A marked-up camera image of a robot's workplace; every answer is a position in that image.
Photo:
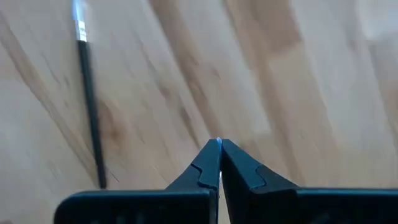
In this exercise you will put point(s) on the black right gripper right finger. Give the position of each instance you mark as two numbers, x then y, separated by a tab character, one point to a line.
264	205

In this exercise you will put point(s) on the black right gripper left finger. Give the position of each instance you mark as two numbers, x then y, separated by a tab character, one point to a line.
186	205

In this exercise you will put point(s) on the thin black makeup brush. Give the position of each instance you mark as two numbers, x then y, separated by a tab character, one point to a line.
90	93

